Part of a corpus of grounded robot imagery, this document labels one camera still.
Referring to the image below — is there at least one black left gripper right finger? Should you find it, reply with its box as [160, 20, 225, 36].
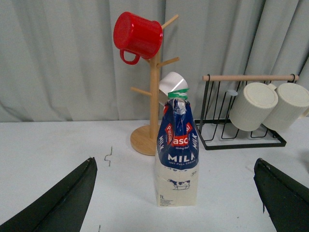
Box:
[254, 158, 309, 232]

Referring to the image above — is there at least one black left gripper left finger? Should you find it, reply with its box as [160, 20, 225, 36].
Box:
[0, 158, 98, 232]

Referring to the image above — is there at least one blue white milk carton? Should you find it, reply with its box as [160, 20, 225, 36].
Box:
[155, 88, 199, 207]

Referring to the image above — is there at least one cream ribbed mug right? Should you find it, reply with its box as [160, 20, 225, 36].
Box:
[263, 83, 309, 131]

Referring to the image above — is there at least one cream ribbed mug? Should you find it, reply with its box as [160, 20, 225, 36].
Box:
[263, 83, 309, 131]
[229, 82, 278, 131]

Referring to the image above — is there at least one cream ribbed mug left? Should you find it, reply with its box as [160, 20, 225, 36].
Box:
[229, 82, 278, 131]

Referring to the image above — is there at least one wooden mug tree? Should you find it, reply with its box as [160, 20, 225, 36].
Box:
[130, 14, 181, 156]

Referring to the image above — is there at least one white mug on tree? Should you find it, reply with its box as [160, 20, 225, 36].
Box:
[159, 72, 188, 106]

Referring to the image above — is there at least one black wire cup rack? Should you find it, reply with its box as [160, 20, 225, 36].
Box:
[195, 74, 299, 150]

